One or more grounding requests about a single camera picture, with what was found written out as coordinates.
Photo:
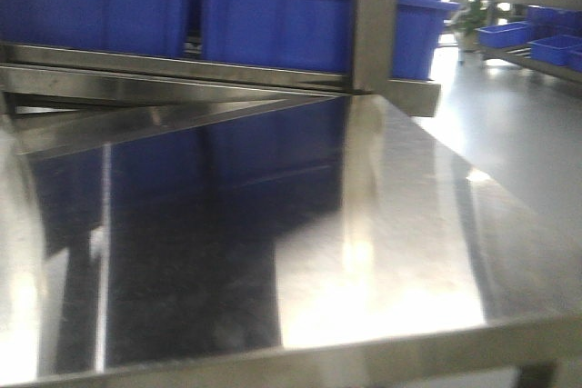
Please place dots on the far metal shelf rack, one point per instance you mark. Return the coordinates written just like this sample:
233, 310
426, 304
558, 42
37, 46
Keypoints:
541, 35

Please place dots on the blue tray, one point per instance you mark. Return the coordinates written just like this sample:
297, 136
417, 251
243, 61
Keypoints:
507, 35
554, 49

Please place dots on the green potted plant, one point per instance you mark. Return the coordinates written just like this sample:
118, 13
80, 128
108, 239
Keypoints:
475, 2

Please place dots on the blue plastic bin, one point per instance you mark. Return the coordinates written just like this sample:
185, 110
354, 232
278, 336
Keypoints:
309, 35
143, 27
419, 24

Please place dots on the blue tray lower far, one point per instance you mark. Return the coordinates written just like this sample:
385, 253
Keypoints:
507, 35

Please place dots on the blue plastic bin middle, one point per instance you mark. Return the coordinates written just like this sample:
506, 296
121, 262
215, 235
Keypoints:
309, 35

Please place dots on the stainless steel shelf frame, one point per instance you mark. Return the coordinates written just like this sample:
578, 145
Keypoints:
60, 99

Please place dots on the blue tray lower middle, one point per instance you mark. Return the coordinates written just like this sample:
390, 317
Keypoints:
554, 49

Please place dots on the blue plastic bin left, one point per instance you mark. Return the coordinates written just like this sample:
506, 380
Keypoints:
143, 27

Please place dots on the blue plastic bin right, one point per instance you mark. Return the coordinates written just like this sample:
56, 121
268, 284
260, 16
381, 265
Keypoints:
419, 24

